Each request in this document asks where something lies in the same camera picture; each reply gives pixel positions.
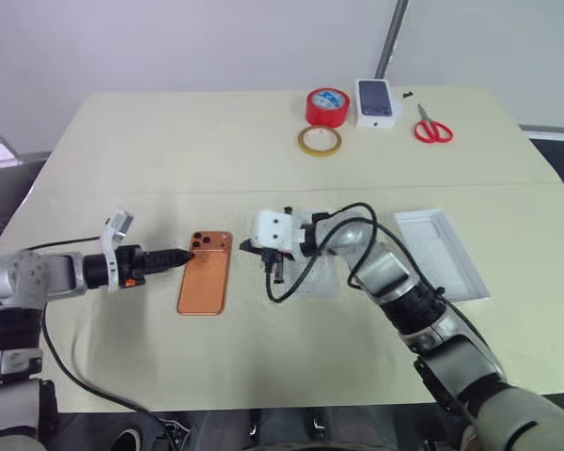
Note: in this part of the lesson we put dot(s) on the phone box with printed phone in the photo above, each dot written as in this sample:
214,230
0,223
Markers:
376,101

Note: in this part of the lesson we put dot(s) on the yellow tape roll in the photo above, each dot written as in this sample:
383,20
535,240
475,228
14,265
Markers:
319,148

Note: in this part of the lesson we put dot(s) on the red tape roll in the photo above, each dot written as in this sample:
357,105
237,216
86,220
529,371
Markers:
326,105

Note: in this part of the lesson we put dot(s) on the white shallow phone box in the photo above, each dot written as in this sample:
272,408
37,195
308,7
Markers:
444,253

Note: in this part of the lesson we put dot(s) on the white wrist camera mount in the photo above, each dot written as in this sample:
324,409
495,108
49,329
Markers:
115,230
275,230

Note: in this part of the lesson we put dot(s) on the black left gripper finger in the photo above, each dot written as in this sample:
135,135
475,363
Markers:
167,256
164,265

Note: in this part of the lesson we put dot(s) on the small black clip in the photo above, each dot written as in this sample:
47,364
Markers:
407,94

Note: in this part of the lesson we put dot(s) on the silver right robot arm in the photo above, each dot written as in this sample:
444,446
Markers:
404,286

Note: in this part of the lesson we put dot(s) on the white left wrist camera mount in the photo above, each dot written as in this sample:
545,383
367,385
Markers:
115,230

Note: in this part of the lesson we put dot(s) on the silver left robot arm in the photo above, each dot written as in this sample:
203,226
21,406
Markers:
37,277

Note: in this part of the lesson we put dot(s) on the orange smartphone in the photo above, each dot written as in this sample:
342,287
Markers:
204,282

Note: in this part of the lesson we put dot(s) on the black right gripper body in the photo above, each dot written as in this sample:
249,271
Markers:
275,255

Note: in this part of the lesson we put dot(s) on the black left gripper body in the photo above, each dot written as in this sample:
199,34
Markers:
131,263

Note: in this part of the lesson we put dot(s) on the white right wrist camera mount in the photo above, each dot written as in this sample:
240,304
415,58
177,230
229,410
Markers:
275,230

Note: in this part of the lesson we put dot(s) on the grey partition post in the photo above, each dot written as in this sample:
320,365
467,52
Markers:
390,37

